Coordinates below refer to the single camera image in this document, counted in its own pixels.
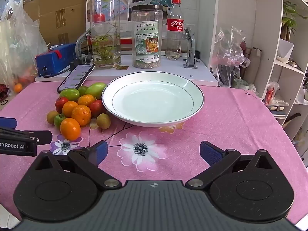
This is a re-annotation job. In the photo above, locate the crumpled clear plastic bag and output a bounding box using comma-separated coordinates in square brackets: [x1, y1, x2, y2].
[211, 26, 251, 87]

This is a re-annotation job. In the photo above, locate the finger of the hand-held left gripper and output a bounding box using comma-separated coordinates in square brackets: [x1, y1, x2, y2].
[0, 128, 53, 145]
[0, 117, 18, 128]

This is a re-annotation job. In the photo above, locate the large green apple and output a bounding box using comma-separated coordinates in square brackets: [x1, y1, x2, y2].
[59, 88, 80, 102]

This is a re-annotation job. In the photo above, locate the glass vase with water plants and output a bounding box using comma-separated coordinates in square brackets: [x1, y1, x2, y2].
[87, 0, 122, 69]

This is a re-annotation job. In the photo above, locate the green potted plant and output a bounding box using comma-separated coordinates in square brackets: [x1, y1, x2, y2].
[280, 1, 308, 41]

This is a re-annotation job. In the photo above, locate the cardboard box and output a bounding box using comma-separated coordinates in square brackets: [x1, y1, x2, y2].
[23, 0, 92, 46]

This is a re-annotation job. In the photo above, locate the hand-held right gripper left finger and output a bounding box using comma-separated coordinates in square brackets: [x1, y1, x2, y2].
[32, 141, 122, 191]

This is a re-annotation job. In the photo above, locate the cola bottle with red label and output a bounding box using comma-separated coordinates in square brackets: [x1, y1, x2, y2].
[166, 0, 184, 60]

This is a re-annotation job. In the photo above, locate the black smartphone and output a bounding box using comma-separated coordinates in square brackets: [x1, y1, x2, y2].
[57, 64, 96, 93]

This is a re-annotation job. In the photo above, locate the red apple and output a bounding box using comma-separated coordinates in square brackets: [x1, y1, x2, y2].
[55, 97, 69, 113]
[89, 100, 107, 118]

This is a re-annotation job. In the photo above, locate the small olive-green fruit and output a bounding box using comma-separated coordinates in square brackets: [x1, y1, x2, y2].
[46, 110, 59, 126]
[96, 113, 111, 129]

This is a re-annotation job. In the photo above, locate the pink floral tablecloth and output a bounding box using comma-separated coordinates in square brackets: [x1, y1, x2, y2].
[0, 79, 308, 222]

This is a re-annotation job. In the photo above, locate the white shelf unit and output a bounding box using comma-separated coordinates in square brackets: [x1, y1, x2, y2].
[243, 0, 308, 166]

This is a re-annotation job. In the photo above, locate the clear bottle with red cap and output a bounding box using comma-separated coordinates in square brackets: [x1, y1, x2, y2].
[91, 14, 109, 63]

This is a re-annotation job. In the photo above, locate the red and white plastic bag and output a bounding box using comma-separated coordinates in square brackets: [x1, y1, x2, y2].
[263, 81, 281, 105]

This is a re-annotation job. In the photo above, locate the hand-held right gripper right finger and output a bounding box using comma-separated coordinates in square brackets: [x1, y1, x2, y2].
[185, 141, 277, 188]

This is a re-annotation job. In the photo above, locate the blue machine box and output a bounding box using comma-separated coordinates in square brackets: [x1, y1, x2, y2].
[36, 43, 77, 77]

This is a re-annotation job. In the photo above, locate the small green apple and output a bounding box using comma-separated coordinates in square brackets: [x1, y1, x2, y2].
[54, 114, 66, 128]

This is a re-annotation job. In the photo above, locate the white platform board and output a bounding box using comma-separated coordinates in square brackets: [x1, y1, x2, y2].
[35, 53, 218, 86]

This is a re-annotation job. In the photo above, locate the green mango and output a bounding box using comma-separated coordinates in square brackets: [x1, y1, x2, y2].
[85, 82, 107, 100]

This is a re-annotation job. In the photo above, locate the plastic jar with black lid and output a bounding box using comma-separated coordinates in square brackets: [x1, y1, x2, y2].
[131, 2, 163, 69]

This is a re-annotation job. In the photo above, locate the orange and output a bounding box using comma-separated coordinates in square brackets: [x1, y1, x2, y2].
[60, 118, 81, 141]
[62, 100, 79, 118]
[71, 104, 92, 126]
[78, 94, 96, 107]

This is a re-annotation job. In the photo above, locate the white ceramic plate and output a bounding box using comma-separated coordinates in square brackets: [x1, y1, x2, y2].
[102, 71, 205, 127]

